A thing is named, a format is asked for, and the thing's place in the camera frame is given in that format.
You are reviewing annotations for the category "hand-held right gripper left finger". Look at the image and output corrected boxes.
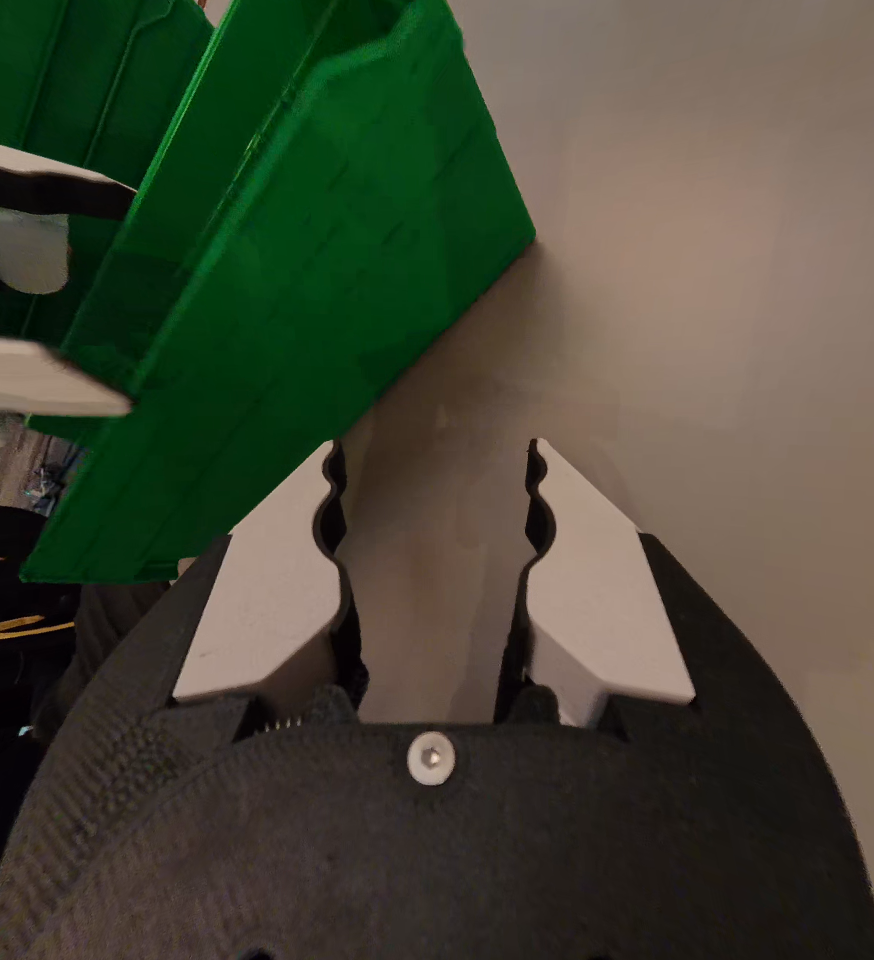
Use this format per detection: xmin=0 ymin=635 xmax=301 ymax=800
xmin=172 ymin=439 xmax=355 ymax=704

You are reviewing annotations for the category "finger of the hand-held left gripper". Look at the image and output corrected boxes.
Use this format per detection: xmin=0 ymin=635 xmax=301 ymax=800
xmin=0 ymin=322 xmax=135 ymax=451
xmin=0 ymin=135 xmax=139 ymax=297

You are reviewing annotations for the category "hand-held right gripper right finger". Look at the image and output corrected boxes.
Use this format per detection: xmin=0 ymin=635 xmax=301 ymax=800
xmin=514 ymin=437 xmax=698 ymax=729

